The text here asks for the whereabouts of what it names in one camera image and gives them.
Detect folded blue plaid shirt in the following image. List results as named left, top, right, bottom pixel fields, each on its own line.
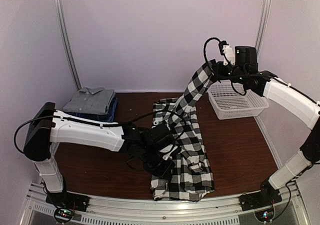
left=67, top=97, right=118, bottom=122

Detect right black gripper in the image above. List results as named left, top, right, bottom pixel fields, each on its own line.
left=212, top=60, right=248, bottom=84

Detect right aluminium frame post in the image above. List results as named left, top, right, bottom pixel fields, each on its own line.
left=255, top=0, right=272, bottom=57

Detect white plastic basket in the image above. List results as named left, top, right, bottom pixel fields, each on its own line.
left=207, top=81, right=269, bottom=120

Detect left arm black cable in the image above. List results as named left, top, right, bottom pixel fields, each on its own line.
left=13, top=111, right=186, bottom=158

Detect left aluminium frame post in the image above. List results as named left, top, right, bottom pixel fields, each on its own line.
left=54, top=0, right=82, bottom=90

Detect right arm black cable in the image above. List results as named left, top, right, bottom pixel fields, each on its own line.
left=203, top=36, right=320, bottom=106

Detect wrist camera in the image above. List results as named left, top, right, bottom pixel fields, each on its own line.
left=150, top=124, right=175, bottom=151
left=219, top=44, right=257, bottom=66

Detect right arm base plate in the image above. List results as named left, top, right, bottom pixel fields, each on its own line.
left=238, top=190, right=282, bottom=212

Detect black white checkered shirt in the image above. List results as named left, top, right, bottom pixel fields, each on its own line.
left=150, top=60, right=217, bottom=202

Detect left circuit board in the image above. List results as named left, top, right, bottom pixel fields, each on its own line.
left=53, top=207, right=75, bottom=223

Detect right circuit board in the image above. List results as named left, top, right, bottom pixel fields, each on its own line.
left=254, top=208, right=275, bottom=223

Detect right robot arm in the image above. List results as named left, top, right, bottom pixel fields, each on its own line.
left=209, top=60, right=320, bottom=206

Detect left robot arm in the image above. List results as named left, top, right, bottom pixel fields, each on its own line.
left=23, top=102, right=175, bottom=207

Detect aluminium front rail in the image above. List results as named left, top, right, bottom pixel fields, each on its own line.
left=19, top=177, right=312, bottom=225

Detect circuit board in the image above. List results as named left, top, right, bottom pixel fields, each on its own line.
left=53, top=207, right=75, bottom=223
left=254, top=208, right=275, bottom=223

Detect aluminium frame post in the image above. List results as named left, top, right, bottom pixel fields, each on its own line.
left=54, top=0, right=82, bottom=90
left=255, top=0, right=272, bottom=57

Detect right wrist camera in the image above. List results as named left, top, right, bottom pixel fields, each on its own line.
left=219, top=44, right=257, bottom=66

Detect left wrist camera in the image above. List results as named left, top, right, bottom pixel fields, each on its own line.
left=150, top=124, right=175, bottom=151

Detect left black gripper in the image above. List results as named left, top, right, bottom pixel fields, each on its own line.
left=139, top=145, right=176, bottom=181

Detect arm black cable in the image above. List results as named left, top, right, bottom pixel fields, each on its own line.
left=203, top=36, right=320, bottom=106
left=13, top=111, right=186, bottom=158

